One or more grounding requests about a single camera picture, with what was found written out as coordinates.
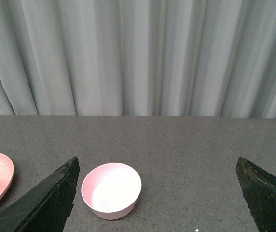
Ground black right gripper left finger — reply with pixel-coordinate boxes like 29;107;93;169
0;157;80;232

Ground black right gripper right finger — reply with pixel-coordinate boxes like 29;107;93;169
235;157;276;232

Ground light pink bowl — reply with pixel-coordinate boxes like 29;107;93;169
81;163;142;220

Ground grey-white curtain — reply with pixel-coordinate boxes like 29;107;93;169
0;0;276;118

